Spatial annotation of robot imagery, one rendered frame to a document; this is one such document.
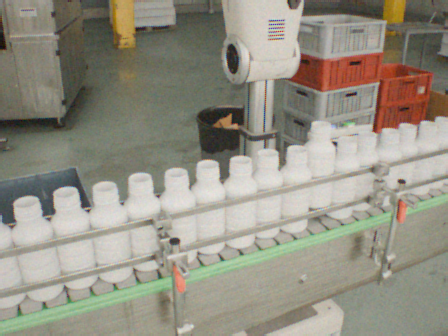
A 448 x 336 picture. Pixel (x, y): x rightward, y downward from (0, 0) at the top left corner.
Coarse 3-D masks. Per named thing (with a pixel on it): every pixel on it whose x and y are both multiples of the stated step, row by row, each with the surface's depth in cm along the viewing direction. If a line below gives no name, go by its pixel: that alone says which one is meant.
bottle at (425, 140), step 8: (424, 128) 95; (432, 128) 95; (416, 136) 99; (424, 136) 96; (432, 136) 95; (416, 144) 97; (424, 144) 96; (432, 144) 96; (424, 152) 96; (424, 160) 97; (432, 160) 97; (416, 168) 98; (424, 168) 97; (432, 168) 98; (416, 176) 99; (424, 176) 98; (416, 192) 100; (424, 192) 100
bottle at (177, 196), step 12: (180, 168) 74; (168, 180) 72; (180, 180) 72; (168, 192) 73; (180, 192) 72; (192, 192) 75; (168, 204) 72; (180, 204) 72; (192, 204) 74; (192, 216) 74; (180, 228) 74; (192, 228) 75; (192, 240) 77; (192, 252) 77
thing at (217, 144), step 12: (204, 108) 272; (216, 108) 277; (228, 108) 280; (240, 108) 281; (204, 120) 272; (216, 120) 280; (240, 120) 283; (204, 132) 251; (216, 132) 245; (228, 132) 242; (204, 144) 256; (216, 144) 249; (228, 144) 246; (204, 156) 261; (216, 156) 253; (228, 156) 250; (228, 168) 253
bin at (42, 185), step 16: (32, 176) 120; (48, 176) 122; (64, 176) 124; (80, 176) 119; (0, 192) 118; (16, 192) 120; (32, 192) 122; (48, 192) 124; (80, 192) 124; (0, 208) 119; (48, 208) 126
